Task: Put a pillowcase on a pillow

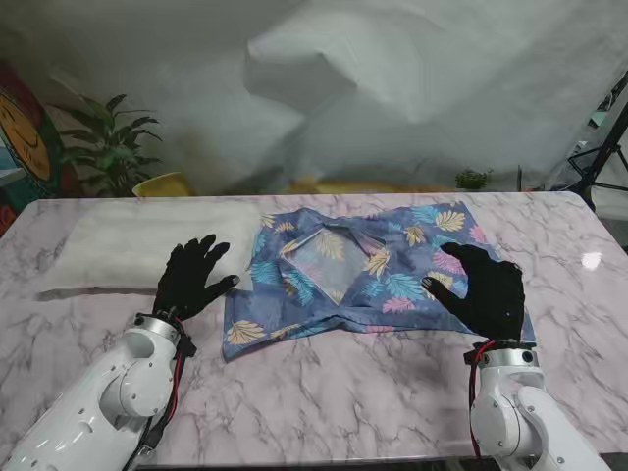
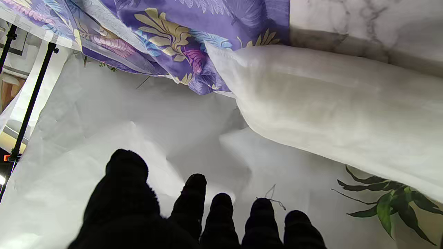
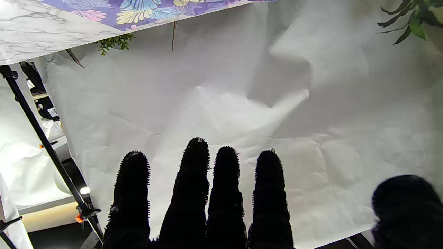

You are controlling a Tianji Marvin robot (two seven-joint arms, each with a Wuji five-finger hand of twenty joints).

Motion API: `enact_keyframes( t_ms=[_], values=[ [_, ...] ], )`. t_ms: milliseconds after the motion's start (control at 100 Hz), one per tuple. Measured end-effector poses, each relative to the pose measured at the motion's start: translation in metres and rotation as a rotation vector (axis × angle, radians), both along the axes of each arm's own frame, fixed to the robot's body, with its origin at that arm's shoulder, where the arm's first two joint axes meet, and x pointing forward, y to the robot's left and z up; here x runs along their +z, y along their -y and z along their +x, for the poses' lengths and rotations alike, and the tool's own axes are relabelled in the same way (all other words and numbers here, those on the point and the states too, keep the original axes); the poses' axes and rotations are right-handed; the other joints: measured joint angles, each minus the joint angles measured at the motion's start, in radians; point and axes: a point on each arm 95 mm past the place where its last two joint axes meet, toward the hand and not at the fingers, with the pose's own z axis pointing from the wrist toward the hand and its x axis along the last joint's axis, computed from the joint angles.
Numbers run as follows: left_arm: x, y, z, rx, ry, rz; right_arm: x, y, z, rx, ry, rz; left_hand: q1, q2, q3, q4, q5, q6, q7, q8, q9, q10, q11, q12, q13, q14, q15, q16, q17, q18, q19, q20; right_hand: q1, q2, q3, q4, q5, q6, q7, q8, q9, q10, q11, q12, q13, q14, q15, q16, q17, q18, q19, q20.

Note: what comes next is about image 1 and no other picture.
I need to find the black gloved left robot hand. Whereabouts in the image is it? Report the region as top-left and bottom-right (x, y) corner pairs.
(152, 234), (241, 323)

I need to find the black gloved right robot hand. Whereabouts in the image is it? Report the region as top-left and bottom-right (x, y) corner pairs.
(421, 242), (527, 342)

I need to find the white pillow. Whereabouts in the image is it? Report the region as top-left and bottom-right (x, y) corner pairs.
(36, 203), (261, 295)

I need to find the blue leaf print pillowcase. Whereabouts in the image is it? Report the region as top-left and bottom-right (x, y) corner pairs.
(221, 203), (539, 364)

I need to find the yellow chair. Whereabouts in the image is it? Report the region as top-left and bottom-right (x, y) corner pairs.
(131, 171), (197, 198)

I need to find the small green plant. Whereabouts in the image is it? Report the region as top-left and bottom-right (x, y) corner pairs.
(453, 168), (494, 191)

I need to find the large green potted plant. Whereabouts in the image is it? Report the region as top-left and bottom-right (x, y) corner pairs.
(46, 93), (163, 198)

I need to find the yellow bench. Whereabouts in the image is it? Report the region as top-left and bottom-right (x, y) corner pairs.
(288, 179), (457, 195)

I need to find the black tripod stand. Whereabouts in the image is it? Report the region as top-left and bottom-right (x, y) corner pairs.
(567, 68), (628, 215)

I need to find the colourful smiley mural board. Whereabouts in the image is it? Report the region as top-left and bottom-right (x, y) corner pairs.
(0, 61), (65, 236)

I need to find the white backdrop sheet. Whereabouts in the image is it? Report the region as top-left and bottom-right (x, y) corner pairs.
(0, 0), (628, 197)

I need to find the red black right arm cable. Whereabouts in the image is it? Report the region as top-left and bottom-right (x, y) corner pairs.
(463, 340), (497, 460)

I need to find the red black arm cable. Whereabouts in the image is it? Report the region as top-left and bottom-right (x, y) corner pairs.
(131, 306), (197, 460)
(463, 340), (497, 460)

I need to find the red black left arm cable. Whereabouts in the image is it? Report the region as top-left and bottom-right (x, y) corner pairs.
(131, 306), (197, 460)

